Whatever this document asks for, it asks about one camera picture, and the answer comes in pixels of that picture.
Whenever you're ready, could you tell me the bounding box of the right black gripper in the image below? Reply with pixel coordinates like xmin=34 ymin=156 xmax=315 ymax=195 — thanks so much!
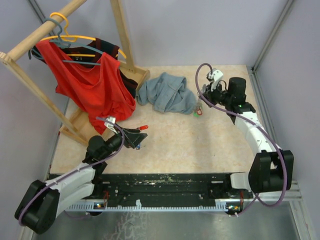
xmin=198 ymin=80 xmax=232 ymax=109

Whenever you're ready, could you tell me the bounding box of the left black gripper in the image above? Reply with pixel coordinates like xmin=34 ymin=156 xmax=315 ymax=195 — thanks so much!
xmin=100 ymin=123 xmax=147 ymax=160

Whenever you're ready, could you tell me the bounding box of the red key tag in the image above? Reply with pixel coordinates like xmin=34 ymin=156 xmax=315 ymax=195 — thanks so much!
xmin=136 ymin=125 xmax=149 ymax=131

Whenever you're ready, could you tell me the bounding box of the bunch of keys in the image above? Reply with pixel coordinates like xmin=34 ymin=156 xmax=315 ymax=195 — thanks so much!
xmin=193 ymin=98 xmax=203 ymax=117

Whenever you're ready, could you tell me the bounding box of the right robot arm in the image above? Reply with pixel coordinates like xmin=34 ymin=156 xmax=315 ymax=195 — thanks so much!
xmin=203 ymin=77 xmax=294 ymax=198

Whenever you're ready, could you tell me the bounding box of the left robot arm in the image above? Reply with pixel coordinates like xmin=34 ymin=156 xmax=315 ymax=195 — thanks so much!
xmin=14 ymin=127 xmax=148 ymax=235

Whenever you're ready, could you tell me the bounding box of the blue denim shirt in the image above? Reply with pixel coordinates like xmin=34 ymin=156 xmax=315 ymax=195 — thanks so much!
xmin=137 ymin=72 xmax=197 ymax=115

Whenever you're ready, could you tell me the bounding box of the red tank top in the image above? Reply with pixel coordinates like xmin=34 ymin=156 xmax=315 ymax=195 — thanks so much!
xmin=35 ymin=39 xmax=136 ymax=134

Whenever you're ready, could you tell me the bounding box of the wooden clothes rack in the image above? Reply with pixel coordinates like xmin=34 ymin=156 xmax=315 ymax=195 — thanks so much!
xmin=0 ymin=0 xmax=150 ymax=150

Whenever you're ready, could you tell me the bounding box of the teal hanger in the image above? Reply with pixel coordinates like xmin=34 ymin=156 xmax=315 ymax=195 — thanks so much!
xmin=27 ymin=17 xmax=103 ymax=60

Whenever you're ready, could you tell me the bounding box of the yellow hanger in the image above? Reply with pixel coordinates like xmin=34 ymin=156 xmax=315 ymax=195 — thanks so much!
xmin=41 ymin=12 xmax=127 ymax=66

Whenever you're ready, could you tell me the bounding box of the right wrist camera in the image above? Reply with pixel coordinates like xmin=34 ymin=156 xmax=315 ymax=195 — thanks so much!
xmin=206 ymin=69 xmax=224 ymax=92

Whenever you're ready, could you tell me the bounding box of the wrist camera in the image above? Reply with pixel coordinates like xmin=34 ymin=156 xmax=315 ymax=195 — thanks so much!
xmin=206 ymin=69 xmax=224 ymax=92
xmin=103 ymin=116 xmax=116 ymax=132

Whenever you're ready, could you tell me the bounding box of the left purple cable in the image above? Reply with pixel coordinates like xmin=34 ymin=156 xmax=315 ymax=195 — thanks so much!
xmin=17 ymin=116 xmax=126 ymax=227

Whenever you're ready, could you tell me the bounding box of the purple cable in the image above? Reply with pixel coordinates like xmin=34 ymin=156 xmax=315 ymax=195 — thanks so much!
xmin=17 ymin=116 xmax=126 ymax=227
xmin=194 ymin=62 xmax=288 ymax=217

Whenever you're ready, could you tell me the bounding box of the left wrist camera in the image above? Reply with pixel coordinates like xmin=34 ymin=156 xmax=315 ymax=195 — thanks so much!
xmin=103 ymin=116 xmax=116 ymax=132

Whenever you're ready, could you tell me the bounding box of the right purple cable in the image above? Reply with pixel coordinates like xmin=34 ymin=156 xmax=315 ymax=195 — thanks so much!
xmin=194 ymin=62 xmax=288 ymax=217

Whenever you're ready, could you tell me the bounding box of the right aluminium corner post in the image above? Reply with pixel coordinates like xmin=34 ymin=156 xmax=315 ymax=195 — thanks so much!
xmin=251 ymin=0 xmax=296 ymax=74

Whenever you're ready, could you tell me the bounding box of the aluminium corner post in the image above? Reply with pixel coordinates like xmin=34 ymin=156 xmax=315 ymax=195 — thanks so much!
xmin=251 ymin=0 xmax=296 ymax=74
xmin=26 ymin=0 xmax=46 ymax=25

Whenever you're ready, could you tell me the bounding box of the aluminium frame rail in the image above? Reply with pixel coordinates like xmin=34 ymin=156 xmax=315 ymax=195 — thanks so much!
xmin=29 ymin=181 xmax=303 ymax=212

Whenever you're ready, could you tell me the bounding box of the left aluminium corner post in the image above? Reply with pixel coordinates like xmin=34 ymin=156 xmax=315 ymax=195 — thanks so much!
xmin=26 ymin=0 xmax=46 ymax=25

